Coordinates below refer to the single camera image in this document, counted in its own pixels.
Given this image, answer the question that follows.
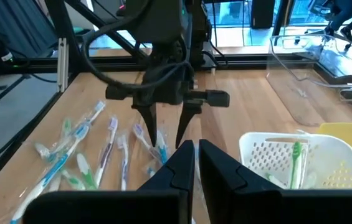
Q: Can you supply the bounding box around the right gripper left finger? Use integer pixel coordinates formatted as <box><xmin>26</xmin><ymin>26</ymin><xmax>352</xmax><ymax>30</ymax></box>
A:
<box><xmin>137</xmin><ymin>139</ymin><xmax>196</xmax><ymax>192</ymax></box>

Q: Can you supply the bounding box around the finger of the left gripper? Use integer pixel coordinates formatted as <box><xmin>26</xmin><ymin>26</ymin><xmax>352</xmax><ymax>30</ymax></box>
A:
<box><xmin>131</xmin><ymin>102</ymin><xmax>158</xmax><ymax>147</ymax></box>
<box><xmin>174</xmin><ymin>99</ymin><xmax>204</xmax><ymax>149</ymax></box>

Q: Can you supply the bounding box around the white mesh basket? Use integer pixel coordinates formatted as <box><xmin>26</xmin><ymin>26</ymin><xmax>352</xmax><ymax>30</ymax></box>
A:
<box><xmin>239</xmin><ymin>130</ymin><xmax>352</xmax><ymax>190</ymax></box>

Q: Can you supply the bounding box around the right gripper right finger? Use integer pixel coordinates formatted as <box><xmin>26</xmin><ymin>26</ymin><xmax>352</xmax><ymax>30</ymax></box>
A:
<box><xmin>198</xmin><ymin>138</ymin><xmax>284</xmax><ymax>192</ymax></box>

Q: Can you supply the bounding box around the yellow plastic bin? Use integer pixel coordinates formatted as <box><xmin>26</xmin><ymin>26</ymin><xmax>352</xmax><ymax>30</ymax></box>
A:
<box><xmin>317</xmin><ymin>122</ymin><xmax>352</xmax><ymax>170</ymax></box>

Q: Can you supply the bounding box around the black computer mouse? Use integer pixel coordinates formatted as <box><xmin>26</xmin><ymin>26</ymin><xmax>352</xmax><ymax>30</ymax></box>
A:
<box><xmin>115</xmin><ymin>3</ymin><xmax>127</xmax><ymax>17</ymax></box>

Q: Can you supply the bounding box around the blue toothbrush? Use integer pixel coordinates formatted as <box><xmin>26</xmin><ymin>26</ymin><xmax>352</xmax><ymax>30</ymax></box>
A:
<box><xmin>146</xmin><ymin>164</ymin><xmax>158</xmax><ymax>179</ymax></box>
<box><xmin>156</xmin><ymin>130</ymin><xmax>169</xmax><ymax>166</ymax></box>
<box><xmin>9</xmin><ymin>123</ymin><xmax>91</xmax><ymax>224</ymax></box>
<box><xmin>34</xmin><ymin>100</ymin><xmax>107</xmax><ymax>162</ymax></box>

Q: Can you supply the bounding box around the green toothbrush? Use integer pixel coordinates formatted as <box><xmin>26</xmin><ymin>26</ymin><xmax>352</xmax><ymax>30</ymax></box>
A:
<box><xmin>60</xmin><ymin>117</ymin><xmax>74</xmax><ymax>147</ymax></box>
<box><xmin>75</xmin><ymin>152</ymin><xmax>98</xmax><ymax>190</ymax></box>
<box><xmin>289</xmin><ymin>141</ymin><xmax>304</xmax><ymax>190</ymax></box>
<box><xmin>59</xmin><ymin>169</ymin><xmax>87</xmax><ymax>191</ymax></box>
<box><xmin>264</xmin><ymin>172</ymin><xmax>288</xmax><ymax>190</ymax></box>

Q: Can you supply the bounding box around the purple toothbrush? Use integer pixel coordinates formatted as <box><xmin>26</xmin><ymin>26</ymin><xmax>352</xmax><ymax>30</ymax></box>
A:
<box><xmin>131</xmin><ymin>123</ymin><xmax>161</xmax><ymax>159</ymax></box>
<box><xmin>93</xmin><ymin>116</ymin><xmax>120</xmax><ymax>188</ymax></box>
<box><xmin>116</xmin><ymin>133</ymin><xmax>130</xmax><ymax>191</ymax></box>

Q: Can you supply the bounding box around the clear plastic bin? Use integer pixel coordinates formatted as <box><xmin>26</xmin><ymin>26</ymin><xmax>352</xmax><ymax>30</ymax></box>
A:
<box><xmin>265</xmin><ymin>33</ymin><xmax>352</xmax><ymax>127</ymax></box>

